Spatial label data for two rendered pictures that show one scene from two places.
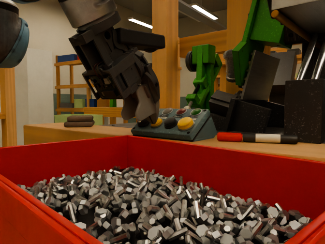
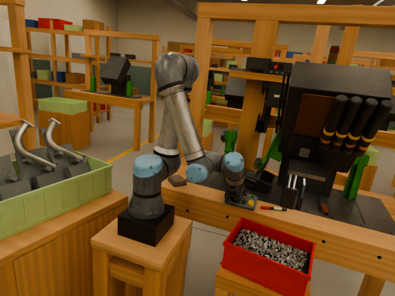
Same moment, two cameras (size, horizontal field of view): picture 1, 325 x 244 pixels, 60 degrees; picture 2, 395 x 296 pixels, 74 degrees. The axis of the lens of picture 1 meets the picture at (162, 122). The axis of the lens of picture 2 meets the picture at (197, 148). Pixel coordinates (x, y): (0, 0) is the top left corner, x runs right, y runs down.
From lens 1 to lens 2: 97 cm
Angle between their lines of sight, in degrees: 24
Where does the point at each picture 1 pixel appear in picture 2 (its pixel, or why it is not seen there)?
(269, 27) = (277, 154)
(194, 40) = (216, 110)
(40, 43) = not seen: outside the picture
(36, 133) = not seen: hidden behind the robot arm
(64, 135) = (179, 194)
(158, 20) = (196, 94)
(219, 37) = (233, 113)
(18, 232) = (269, 265)
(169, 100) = not seen: hidden behind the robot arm
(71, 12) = (233, 183)
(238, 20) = (248, 113)
